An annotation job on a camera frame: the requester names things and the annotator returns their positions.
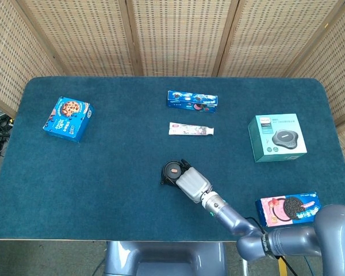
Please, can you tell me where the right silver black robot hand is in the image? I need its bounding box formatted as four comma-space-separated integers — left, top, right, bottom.
175, 158, 213, 204

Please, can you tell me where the white toothpaste tube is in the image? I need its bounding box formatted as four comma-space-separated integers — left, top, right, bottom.
168, 122, 215, 136

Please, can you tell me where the blue table mat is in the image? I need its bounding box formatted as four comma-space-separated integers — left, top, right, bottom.
0, 75, 345, 242

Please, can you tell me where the long blue cookie box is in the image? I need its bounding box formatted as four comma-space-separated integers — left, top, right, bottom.
166, 90, 219, 114

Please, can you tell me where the grey robot torso base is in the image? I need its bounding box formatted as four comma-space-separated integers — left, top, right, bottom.
103, 240, 228, 276

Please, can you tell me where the pink blue sandwich cookie box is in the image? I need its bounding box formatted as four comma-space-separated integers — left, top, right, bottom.
255, 190, 322, 228

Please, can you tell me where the teal speakerphone box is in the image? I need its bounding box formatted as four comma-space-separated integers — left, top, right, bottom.
247, 113, 308, 163

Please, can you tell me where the yellow floor tape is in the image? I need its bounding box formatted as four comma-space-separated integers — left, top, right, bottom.
277, 255, 289, 276

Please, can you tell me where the blue chocolate chip cookie box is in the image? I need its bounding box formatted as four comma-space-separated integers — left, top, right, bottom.
43, 96, 95, 143

